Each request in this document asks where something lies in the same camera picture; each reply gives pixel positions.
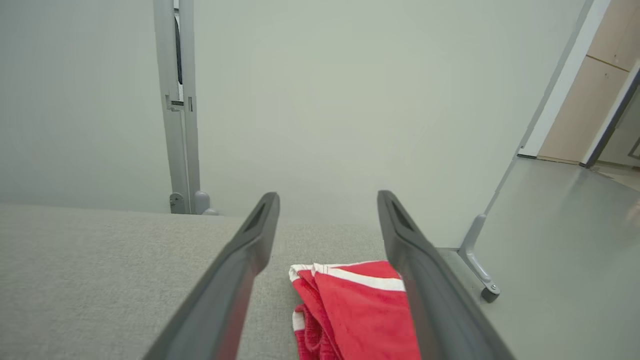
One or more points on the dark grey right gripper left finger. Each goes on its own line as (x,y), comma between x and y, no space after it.
(230,280)

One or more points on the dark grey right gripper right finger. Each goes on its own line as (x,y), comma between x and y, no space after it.
(435,300)

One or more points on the red white shorts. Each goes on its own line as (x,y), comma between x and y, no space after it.
(360,315)

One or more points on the grey metal partition foot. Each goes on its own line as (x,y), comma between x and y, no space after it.
(201,202)
(472,260)

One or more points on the light wooden door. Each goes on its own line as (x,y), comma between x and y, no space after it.
(580,115)

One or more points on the grey aluminium partition post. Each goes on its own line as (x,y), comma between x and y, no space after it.
(187,150)

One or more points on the dark grey door frame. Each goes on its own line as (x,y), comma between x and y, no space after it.
(607,125)

